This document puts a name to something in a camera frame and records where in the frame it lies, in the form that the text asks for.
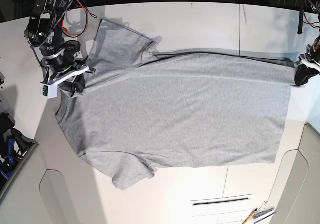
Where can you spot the blue black tool pile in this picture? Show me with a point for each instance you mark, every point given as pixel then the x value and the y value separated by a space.
pixel 14 145

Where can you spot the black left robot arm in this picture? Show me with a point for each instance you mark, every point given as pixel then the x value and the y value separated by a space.
pixel 304 7

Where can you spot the wooden pencil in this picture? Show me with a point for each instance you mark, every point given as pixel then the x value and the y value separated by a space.
pixel 250 216

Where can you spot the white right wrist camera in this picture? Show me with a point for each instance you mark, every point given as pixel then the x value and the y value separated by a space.
pixel 49 91

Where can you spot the grey T-shirt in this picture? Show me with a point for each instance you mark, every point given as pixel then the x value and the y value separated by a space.
pixel 139 111

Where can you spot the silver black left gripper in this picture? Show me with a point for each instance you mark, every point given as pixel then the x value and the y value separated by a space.
pixel 306 61

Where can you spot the silver binder clip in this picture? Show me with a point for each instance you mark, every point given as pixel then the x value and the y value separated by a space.
pixel 262 215

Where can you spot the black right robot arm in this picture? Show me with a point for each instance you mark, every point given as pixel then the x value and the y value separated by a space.
pixel 46 26

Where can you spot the white table slot plate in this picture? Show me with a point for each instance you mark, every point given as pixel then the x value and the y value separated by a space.
pixel 227 210

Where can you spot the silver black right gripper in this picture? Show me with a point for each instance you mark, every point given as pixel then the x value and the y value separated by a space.
pixel 60 61

